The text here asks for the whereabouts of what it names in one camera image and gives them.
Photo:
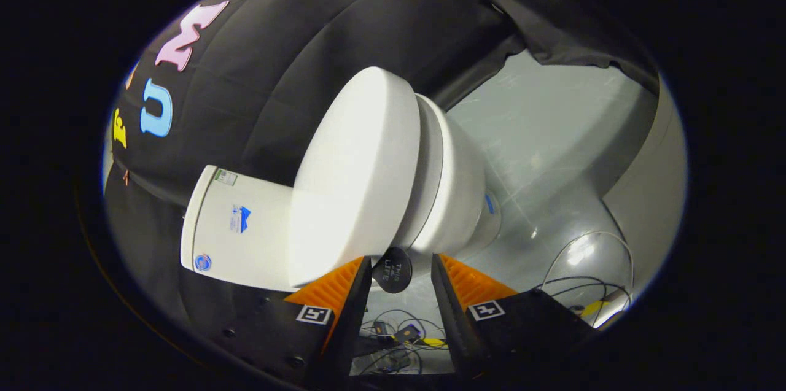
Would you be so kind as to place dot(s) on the white toilet lid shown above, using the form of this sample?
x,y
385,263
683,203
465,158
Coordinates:
x,y
356,164

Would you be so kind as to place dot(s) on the white toilet seat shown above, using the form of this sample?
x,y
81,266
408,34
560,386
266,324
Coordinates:
x,y
431,158

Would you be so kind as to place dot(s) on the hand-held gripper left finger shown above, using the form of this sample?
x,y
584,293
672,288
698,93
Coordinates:
x,y
353,317

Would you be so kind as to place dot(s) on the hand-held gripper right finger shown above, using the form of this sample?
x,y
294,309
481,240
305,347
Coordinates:
x,y
451,317

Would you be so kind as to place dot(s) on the white ceramic toilet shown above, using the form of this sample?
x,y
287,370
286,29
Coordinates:
x,y
245,225

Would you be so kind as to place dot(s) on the black backdrop cloth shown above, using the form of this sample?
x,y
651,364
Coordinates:
x,y
276,72

